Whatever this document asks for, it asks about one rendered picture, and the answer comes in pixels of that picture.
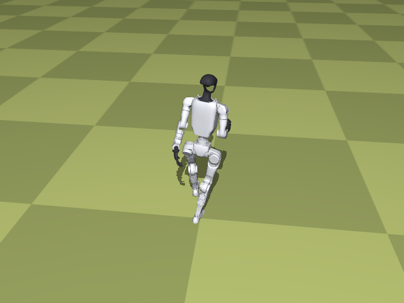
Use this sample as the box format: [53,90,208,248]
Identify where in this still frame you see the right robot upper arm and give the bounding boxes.
[217,103,229,138]

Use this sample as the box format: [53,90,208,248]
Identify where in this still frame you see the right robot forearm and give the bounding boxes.
[221,129,228,139]

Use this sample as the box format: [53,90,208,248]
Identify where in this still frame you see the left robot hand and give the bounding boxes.
[172,146,183,167]

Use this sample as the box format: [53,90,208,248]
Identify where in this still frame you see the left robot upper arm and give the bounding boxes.
[179,97,194,129]

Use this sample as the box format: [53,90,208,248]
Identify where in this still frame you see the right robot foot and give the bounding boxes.
[193,208,205,223]

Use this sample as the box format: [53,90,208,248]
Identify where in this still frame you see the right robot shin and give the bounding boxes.
[195,184,211,217]

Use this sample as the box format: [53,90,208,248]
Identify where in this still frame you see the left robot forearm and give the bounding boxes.
[172,120,184,150]

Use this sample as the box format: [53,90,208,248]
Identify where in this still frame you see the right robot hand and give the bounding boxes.
[226,118,231,132]

